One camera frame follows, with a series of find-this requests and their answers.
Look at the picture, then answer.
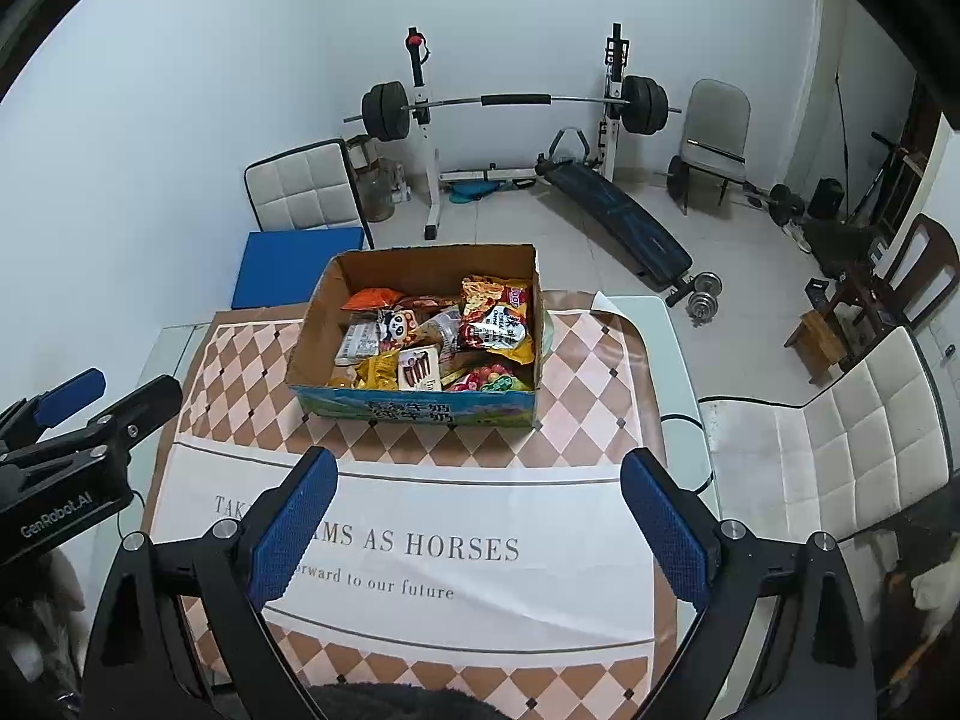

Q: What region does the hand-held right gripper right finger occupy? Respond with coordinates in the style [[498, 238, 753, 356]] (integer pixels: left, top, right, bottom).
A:
[[619, 448, 878, 720]]

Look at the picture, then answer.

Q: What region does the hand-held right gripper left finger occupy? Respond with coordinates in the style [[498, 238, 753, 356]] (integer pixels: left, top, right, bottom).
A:
[[79, 446, 340, 720]]

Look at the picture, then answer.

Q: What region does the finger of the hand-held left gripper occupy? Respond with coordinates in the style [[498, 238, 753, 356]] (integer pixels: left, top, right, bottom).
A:
[[86, 376, 185, 455], [0, 367, 107, 451]]

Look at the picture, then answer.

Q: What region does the cardboard box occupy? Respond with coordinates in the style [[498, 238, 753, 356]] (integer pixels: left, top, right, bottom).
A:
[[285, 242, 542, 428]]

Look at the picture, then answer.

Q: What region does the yellow snack packet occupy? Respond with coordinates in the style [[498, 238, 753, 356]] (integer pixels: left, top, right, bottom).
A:
[[352, 352, 402, 391]]

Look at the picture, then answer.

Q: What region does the white snack packet black print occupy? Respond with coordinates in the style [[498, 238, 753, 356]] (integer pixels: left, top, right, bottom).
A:
[[334, 319, 387, 367]]

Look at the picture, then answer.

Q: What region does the green candy packet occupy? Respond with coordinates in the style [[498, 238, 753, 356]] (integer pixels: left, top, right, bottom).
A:
[[450, 361, 535, 392]]

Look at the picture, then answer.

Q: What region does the orange snack packet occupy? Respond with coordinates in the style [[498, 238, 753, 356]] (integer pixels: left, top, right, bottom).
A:
[[341, 286, 410, 314]]

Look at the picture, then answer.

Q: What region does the red chocolate snack packet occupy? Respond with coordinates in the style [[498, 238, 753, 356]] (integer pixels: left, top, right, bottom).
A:
[[459, 304, 535, 365]]

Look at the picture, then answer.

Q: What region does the dark noodle snack packet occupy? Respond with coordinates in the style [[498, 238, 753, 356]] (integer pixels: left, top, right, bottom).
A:
[[459, 275, 532, 312]]

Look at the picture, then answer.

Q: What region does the checkered printed tablecloth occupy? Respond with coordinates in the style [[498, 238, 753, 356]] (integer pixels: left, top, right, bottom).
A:
[[142, 289, 680, 713]]

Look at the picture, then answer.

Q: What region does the blue foam mat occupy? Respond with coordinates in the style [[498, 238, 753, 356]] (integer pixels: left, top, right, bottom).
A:
[[231, 227, 366, 311]]

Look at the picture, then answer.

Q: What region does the chocolate stick snack packet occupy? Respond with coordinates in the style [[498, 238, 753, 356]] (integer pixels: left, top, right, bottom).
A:
[[396, 345, 443, 391]]

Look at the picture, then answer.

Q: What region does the panda print snack packet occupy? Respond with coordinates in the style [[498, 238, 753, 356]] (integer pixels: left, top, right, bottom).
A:
[[379, 307, 421, 346]]

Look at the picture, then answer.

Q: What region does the chrome dumbbell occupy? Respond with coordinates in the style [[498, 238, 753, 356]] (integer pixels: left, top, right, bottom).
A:
[[686, 272, 725, 327]]

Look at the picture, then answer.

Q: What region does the small wooden stool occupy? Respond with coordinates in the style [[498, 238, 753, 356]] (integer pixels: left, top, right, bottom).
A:
[[785, 311, 845, 383]]

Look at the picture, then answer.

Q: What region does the black sit-up bench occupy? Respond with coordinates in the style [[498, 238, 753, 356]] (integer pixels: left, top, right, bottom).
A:
[[534, 127, 695, 293]]

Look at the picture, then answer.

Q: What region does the glass jar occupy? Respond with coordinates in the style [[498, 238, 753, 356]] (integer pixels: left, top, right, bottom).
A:
[[352, 135, 398, 222]]

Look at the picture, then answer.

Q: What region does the black floor dumbbell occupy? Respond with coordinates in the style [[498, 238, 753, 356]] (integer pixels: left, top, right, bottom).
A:
[[742, 184, 807, 230]]

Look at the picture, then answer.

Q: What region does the black speaker box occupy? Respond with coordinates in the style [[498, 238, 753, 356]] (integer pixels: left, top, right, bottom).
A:
[[806, 178, 845, 220]]

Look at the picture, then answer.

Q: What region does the dark wooden chair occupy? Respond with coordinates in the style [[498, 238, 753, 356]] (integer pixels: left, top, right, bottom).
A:
[[829, 214, 959, 372]]

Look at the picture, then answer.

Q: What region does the white barbell rack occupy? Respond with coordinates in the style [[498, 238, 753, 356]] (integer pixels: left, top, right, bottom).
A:
[[405, 22, 635, 241]]

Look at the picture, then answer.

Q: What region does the grey chair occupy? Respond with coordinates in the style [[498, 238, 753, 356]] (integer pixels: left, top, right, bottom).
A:
[[671, 79, 752, 217]]

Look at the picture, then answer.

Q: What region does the barbell with black plates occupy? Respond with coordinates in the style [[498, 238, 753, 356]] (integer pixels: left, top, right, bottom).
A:
[[343, 75, 683, 143]]

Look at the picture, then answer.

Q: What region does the white padded chair black frame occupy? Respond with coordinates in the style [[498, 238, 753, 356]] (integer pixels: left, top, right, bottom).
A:
[[244, 139, 376, 252]]

